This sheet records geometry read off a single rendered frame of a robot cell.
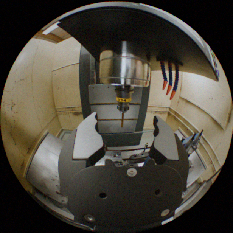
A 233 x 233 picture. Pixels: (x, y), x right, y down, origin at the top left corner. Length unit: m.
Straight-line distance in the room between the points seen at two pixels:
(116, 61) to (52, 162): 1.06
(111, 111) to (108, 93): 0.17
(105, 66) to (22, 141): 1.03
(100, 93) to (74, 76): 0.62
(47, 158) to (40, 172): 0.24
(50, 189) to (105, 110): 1.08
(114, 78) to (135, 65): 0.06
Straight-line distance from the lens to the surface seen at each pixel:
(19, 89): 1.04
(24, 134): 1.06
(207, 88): 1.12
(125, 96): 0.25
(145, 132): 1.49
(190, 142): 0.40
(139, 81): 0.20
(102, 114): 0.78
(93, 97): 0.72
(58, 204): 1.01
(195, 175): 1.13
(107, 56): 0.21
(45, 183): 1.02
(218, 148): 1.10
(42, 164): 1.07
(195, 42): 0.18
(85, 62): 0.79
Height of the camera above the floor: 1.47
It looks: 28 degrees down
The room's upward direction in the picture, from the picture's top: 2 degrees clockwise
